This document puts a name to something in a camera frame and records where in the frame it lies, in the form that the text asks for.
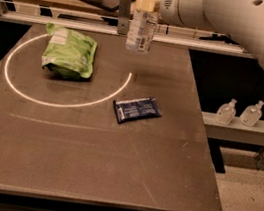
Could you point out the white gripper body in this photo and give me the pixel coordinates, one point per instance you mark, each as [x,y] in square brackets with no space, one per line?
[172,3]

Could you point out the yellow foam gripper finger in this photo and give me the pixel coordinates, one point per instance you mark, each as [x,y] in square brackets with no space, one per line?
[147,5]

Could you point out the blue labelled plastic bottle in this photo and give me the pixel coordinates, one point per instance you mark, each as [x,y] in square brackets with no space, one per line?
[141,31]

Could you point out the left clear sanitizer bottle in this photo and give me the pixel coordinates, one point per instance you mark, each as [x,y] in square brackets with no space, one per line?
[226,112]

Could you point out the clear sanitizer bottle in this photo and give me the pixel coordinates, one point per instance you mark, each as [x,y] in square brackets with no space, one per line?
[251,114]
[226,112]

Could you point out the right clear sanitizer bottle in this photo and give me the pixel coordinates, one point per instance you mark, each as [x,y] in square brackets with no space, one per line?
[251,114]

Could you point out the green snack bag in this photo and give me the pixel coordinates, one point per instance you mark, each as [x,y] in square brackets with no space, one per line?
[69,54]

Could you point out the dark blue tissue packet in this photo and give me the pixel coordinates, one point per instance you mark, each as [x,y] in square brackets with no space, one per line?
[136,109]

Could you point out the grey metal shelf beam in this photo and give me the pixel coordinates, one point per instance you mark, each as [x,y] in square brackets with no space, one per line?
[235,131]

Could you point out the middle metal bracket post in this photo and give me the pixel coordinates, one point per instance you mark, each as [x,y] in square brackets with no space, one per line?
[124,16]

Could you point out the metal rail frame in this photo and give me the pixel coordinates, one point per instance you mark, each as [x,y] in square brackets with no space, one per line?
[164,33]

